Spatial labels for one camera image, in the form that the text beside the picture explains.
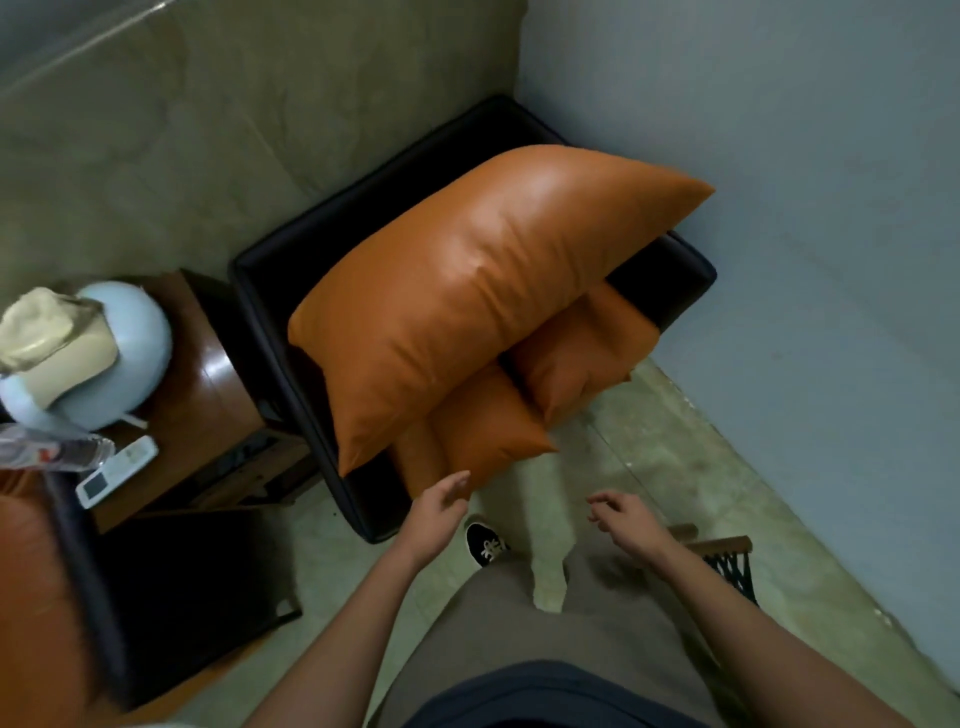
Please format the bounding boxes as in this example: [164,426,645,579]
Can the person's left hand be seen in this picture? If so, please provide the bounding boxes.
[397,471,472,573]

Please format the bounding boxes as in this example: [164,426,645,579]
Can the person's right hand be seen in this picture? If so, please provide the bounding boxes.
[586,489,678,565]

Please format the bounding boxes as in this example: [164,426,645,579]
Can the person's right forearm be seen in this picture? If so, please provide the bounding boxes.
[637,536,915,728]

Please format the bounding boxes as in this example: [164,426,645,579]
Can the person's left forearm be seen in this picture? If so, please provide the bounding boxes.
[243,546,444,728]

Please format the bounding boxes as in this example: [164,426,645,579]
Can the small orange leather cushion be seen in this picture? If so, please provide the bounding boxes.
[510,281,663,430]
[388,364,560,502]

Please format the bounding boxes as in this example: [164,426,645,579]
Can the black and white shoe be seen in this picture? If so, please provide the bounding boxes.
[465,521,511,569]

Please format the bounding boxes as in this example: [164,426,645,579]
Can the grey-brown trousers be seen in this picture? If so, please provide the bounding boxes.
[373,551,732,728]

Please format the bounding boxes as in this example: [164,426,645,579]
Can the dark blue shirt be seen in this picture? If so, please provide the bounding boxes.
[401,660,685,728]

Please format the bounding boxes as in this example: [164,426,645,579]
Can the large orange leather cushion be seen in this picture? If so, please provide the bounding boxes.
[288,144,716,478]

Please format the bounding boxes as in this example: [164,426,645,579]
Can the brown wooden side table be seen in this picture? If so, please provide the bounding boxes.
[71,268,320,535]

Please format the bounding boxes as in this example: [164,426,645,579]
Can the black armchair with orange seat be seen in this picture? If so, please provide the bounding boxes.
[0,471,304,728]

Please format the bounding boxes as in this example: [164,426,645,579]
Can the black leather armchair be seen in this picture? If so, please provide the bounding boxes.
[228,94,718,545]

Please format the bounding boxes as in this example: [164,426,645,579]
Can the white remote control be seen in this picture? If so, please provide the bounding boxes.
[75,435,160,511]

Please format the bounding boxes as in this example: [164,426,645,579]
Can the light blue round tissue holder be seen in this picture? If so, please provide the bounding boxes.
[0,281,174,436]

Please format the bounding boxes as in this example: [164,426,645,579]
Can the clear plastic water bottle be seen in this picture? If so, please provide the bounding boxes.
[0,423,117,474]

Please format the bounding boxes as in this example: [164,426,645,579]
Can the cream tissue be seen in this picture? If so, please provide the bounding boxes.
[0,287,120,411]

